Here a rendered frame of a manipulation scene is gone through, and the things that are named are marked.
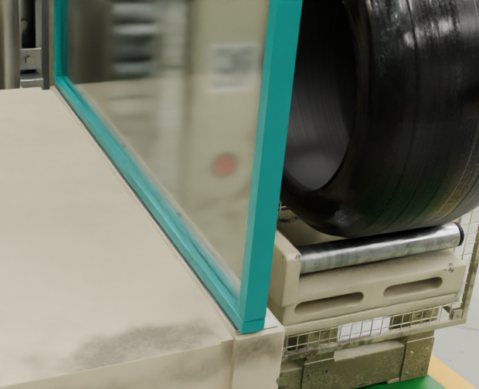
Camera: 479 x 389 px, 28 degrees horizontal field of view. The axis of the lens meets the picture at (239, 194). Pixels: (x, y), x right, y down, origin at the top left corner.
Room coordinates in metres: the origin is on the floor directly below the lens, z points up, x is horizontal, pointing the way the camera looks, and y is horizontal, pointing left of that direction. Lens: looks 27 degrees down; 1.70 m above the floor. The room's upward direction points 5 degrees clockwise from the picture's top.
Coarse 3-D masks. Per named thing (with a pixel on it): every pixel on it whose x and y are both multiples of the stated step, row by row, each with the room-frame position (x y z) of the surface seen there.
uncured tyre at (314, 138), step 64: (320, 0) 1.82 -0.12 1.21; (384, 0) 1.35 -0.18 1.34; (448, 0) 1.37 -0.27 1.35; (320, 64) 1.81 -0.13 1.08; (384, 64) 1.31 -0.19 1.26; (448, 64) 1.32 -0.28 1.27; (320, 128) 1.74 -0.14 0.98; (384, 128) 1.29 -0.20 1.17; (448, 128) 1.30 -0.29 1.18; (320, 192) 1.39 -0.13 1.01; (384, 192) 1.30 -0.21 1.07; (448, 192) 1.34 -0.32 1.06
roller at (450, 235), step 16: (448, 224) 1.50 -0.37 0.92; (336, 240) 1.41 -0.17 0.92; (352, 240) 1.41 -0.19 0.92; (368, 240) 1.42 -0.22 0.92; (384, 240) 1.43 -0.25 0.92; (400, 240) 1.44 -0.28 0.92; (416, 240) 1.45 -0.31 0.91; (432, 240) 1.46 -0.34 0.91; (448, 240) 1.47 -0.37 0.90; (304, 256) 1.35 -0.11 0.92; (320, 256) 1.36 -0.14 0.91; (336, 256) 1.37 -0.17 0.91; (352, 256) 1.39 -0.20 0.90; (368, 256) 1.40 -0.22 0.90; (384, 256) 1.42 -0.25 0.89; (400, 256) 1.44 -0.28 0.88; (304, 272) 1.35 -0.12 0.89
